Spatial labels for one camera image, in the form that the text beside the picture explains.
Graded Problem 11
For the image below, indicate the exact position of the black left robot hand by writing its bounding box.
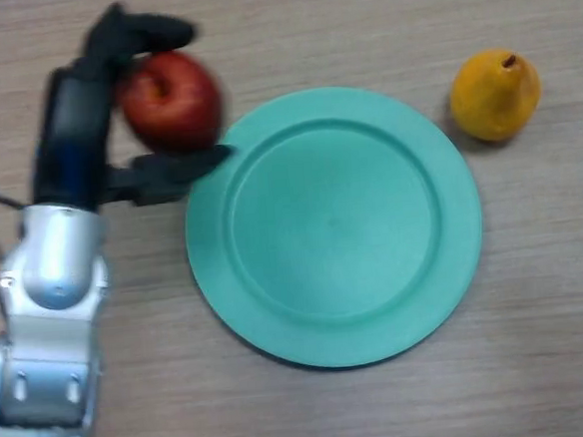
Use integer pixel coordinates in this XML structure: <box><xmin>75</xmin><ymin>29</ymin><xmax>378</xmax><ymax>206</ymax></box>
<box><xmin>19</xmin><ymin>0</ymin><xmax>237</xmax><ymax>218</ymax></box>

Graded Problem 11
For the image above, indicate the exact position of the red apple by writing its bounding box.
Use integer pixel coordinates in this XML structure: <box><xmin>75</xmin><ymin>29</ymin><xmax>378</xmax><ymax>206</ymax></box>
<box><xmin>115</xmin><ymin>48</ymin><xmax>227</xmax><ymax>158</ymax></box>

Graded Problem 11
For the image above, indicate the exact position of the green round plate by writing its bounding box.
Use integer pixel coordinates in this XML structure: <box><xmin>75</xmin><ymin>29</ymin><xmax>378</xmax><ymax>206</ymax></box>
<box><xmin>176</xmin><ymin>76</ymin><xmax>492</xmax><ymax>381</ymax></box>

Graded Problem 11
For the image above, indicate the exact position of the yellow orange pear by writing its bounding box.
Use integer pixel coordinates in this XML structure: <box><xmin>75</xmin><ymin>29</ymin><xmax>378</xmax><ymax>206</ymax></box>
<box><xmin>447</xmin><ymin>46</ymin><xmax>546</xmax><ymax>146</ymax></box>

